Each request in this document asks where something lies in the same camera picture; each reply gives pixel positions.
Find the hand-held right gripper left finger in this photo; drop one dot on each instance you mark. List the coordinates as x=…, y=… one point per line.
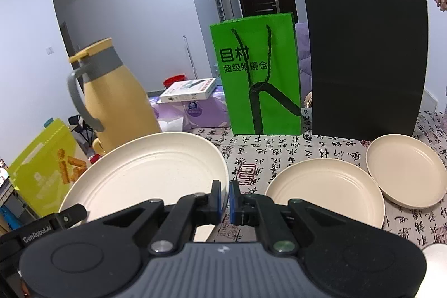
x=217, y=203

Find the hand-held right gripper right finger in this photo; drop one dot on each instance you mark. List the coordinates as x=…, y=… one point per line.
x=233, y=207

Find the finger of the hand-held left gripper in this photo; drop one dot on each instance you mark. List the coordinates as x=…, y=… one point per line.
x=71, y=216

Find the cream round plate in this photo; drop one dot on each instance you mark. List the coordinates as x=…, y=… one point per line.
x=324, y=189
x=139, y=172
x=405, y=168

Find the yellow-green snack box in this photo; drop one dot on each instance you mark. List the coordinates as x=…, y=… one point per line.
x=42, y=172

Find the black camping chair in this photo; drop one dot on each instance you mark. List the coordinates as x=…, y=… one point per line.
x=80, y=127

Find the purple tissue pack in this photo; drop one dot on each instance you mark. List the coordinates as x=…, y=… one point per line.
x=202, y=113

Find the calligraphy printed tablecloth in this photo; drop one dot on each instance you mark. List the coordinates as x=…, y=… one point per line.
x=314, y=148

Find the white flat box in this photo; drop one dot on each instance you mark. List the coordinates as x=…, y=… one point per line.
x=188, y=90

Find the red bucket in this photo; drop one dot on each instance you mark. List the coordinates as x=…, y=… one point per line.
x=174, y=79

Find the green paper bag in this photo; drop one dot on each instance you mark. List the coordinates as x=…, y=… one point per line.
x=258, y=74

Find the mop stick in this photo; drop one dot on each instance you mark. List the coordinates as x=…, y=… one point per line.
x=188, y=57

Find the lavender cloth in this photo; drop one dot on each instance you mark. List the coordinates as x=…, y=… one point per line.
x=303, y=60

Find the black paper bag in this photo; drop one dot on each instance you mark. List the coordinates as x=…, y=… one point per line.
x=366, y=67

